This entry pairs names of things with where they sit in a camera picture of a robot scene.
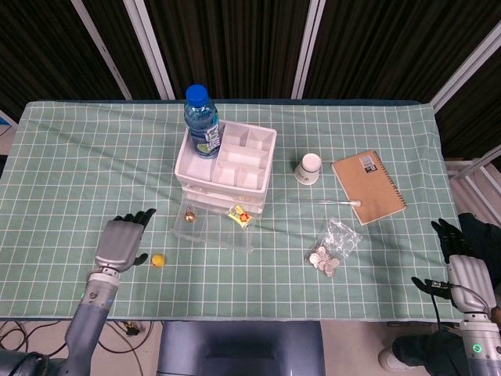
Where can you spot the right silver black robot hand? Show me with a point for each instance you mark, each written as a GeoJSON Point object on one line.
{"type": "Point", "coordinates": [471, 282]}

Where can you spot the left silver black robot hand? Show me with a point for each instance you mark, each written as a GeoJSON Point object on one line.
{"type": "Point", "coordinates": [119, 243]}

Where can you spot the yellow rubber duck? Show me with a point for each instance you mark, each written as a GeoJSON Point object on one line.
{"type": "Point", "coordinates": [158, 261]}

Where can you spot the transparent drawer with bell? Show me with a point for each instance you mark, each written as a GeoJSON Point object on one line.
{"type": "Point", "coordinates": [211, 235]}

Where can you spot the right blue grey robot arm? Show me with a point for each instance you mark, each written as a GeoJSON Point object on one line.
{"type": "Point", "coordinates": [481, 344]}

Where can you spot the left blue grey robot arm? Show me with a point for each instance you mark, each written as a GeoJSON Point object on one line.
{"type": "Point", "coordinates": [86, 325]}

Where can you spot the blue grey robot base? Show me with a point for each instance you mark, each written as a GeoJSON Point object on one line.
{"type": "Point", "coordinates": [238, 348]}

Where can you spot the person in black clothes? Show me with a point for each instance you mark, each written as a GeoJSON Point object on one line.
{"type": "Point", "coordinates": [481, 235]}

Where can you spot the golden bell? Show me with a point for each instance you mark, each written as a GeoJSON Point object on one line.
{"type": "Point", "coordinates": [190, 216]}

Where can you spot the green checked tablecloth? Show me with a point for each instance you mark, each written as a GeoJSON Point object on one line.
{"type": "Point", "coordinates": [98, 156]}

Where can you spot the white shoe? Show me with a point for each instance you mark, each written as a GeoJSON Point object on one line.
{"type": "Point", "coordinates": [391, 358]}

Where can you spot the yellow snack packet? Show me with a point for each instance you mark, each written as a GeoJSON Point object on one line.
{"type": "Point", "coordinates": [238, 216]}

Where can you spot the brown spiral notebook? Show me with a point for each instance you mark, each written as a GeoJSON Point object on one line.
{"type": "Point", "coordinates": [368, 188]}

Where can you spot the glass test tube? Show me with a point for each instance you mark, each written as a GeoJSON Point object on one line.
{"type": "Point", "coordinates": [354, 203]}

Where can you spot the clear bag of coins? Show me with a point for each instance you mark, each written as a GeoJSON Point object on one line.
{"type": "Point", "coordinates": [325, 260]}

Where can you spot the blue drink bottle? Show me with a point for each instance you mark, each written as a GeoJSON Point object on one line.
{"type": "Point", "coordinates": [201, 117]}

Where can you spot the white paper cup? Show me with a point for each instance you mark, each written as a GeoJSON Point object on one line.
{"type": "Point", "coordinates": [308, 170]}

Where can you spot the aluminium frame rail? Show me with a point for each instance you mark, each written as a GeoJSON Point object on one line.
{"type": "Point", "coordinates": [473, 168]}

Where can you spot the white plastic drawer organizer frame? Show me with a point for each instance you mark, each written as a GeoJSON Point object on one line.
{"type": "Point", "coordinates": [235, 156]}

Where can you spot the white partition post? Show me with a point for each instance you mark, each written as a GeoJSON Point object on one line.
{"type": "Point", "coordinates": [466, 70]}
{"type": "Point", "coordinates": [309, 47]}
{"type": "Point", "coordinates": [150, 47]}
{"type": "Point", "coordinates": [102, 47]}

